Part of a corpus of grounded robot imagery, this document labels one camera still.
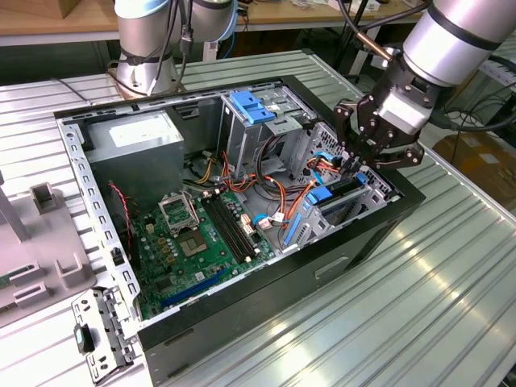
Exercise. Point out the grey power supply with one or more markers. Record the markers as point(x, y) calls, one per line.
point(137, 169)

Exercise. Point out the white camera box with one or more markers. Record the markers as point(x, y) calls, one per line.
point(403, 115)

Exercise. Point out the black PC case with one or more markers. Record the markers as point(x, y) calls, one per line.
point(250, 298)

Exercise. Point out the grey parts rack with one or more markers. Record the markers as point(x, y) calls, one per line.
point(44, 242)

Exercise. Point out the wooden desk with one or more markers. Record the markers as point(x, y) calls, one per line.
point(306, 14)

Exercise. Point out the green RAM stick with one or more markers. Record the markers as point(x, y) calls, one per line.
point(10, 279)

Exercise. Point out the black RAM slot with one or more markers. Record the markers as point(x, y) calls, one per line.
point(226, 230)
point(237, 225)

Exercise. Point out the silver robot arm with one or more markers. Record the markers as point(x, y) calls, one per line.
point(443, 44)

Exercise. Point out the hard disk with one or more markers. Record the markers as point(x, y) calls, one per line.
point(320, 195)

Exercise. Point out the grey metal drive cage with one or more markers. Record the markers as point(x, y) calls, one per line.
point(242, 141)

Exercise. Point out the blue expansion slot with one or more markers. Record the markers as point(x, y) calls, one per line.
point(193, 289)

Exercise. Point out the black tripod stand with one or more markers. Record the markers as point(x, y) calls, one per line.
point(348, 60)

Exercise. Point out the hinged metal slot bracket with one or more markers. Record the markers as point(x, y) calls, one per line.
point(106, 322)

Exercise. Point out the CPU socket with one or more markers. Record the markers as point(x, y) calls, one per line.
point(192, 244)

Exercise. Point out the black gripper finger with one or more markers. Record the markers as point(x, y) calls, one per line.
point(342, 121)
point(411, 157)

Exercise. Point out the metal slat side table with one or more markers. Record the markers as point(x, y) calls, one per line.
point(504, 68)

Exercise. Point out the large brown cardboard box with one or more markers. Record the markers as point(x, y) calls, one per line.
point(483, 161)

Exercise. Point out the green motherboard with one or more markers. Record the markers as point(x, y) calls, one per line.
point(209, 258)

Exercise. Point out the blue plastic latch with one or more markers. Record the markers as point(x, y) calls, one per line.
point(252, 109)

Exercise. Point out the perforated metal disk bay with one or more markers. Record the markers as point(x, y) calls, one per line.
point(318, 234)

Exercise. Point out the black latch clip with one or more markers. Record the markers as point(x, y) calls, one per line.
point(84, 339)

